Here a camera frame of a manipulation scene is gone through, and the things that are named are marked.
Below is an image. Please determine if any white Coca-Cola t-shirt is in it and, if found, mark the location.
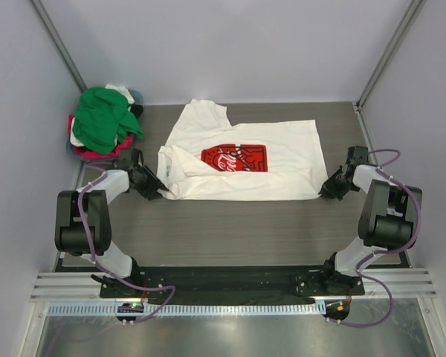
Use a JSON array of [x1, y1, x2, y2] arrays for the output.
[[157, 100, 328, 201]]

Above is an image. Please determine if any grey laundry basket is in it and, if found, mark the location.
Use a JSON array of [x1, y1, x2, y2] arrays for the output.
[[65, 89, 143, 163]]

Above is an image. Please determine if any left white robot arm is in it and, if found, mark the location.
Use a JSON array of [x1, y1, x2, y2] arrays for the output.
[[54, 147, 167, 298]]

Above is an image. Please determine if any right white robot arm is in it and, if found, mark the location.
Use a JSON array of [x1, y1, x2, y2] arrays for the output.
[[314, 146, 423, 295]]

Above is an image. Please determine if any pink t-shirt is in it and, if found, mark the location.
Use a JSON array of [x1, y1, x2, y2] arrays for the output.
[[66, 115, 134, 162]]

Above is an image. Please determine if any green t-shirt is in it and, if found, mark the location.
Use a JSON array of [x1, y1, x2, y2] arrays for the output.
[[72, 86, 146, 155]]

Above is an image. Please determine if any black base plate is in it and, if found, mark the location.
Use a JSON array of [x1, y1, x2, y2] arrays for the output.
[[99, 264, 366, 304]]

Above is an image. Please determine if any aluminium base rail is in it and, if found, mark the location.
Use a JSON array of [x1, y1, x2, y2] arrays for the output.
[[31, 268, 437, 301]]

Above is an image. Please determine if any slotted cable duct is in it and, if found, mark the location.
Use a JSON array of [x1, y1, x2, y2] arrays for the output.
[[47, 300, 326, 318]]

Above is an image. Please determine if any right aluminium frame post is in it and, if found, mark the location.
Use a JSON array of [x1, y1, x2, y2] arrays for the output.
[[355, 0, 426, 111]]

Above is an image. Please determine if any aluminium frame post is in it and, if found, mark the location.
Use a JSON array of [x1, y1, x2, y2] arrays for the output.
[[29, 0, 88, 92], [355, 0, 426, 111]]

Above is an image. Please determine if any left aluminium frame post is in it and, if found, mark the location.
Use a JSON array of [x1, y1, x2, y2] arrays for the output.
[[29, 0, 88, 92]]

